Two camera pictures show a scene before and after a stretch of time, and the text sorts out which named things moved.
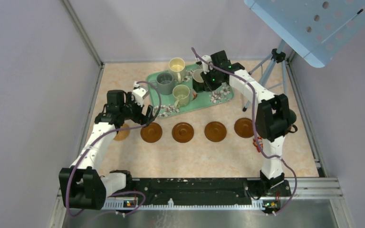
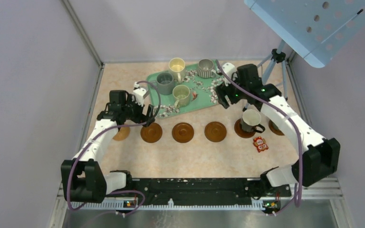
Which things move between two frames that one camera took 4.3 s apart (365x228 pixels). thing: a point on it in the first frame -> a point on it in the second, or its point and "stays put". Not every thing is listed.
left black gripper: [141, 118] stays put
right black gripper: [210, 86] -> [222, 90]
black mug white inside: [197, 80] -> [250, 120]
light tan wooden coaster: [123, 135] stays put
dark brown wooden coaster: [215, 131] stays put
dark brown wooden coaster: [244, 128] stays put
